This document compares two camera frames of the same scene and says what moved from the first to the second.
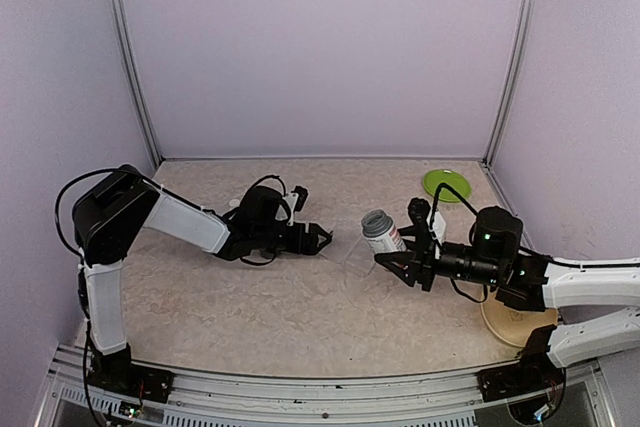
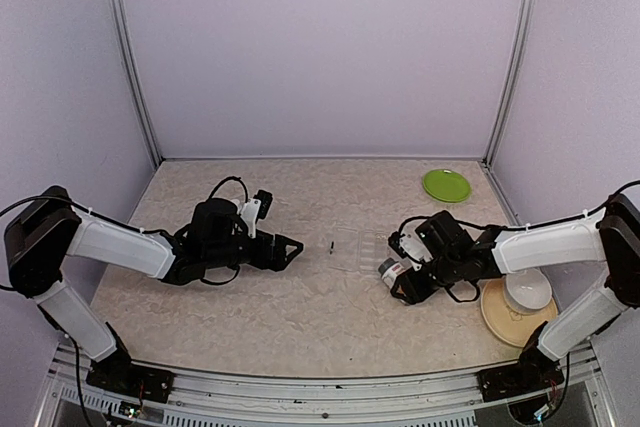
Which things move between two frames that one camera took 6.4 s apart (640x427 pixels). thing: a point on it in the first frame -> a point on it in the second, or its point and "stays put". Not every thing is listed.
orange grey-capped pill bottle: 378,227 -> 390,269
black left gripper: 311,248 -> 278,262
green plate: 434,177 stays put
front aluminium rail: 433,399 stays put
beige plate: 513,324 stays put
